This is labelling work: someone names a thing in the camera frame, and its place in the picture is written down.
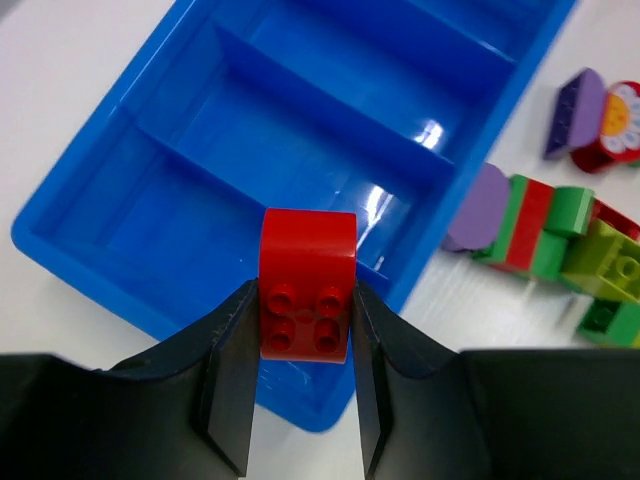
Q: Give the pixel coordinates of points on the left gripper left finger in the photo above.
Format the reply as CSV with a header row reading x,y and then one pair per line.
x,y
182,409

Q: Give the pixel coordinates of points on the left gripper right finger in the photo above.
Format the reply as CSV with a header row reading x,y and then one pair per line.
x,y
426,412

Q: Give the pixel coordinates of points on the red curved lego brick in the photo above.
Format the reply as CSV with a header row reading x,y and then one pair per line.
x,y
307,269

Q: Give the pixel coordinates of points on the lime green lego brick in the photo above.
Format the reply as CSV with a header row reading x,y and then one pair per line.
x,y
604,264

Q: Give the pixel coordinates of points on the red flower lego brick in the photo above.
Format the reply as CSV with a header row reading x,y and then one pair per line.
x,y
617,140

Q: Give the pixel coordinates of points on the purple round lego brick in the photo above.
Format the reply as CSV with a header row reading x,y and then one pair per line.
x,y
479,218

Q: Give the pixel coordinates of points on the green yellow lego stack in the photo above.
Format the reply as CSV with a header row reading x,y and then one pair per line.
x,y
611,324

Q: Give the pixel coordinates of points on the green red striped lego stack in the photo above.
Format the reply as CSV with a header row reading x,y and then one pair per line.
x,y
539,222

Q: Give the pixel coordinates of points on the blue divided plastic bin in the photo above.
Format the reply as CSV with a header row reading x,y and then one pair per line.
x,y
386,109

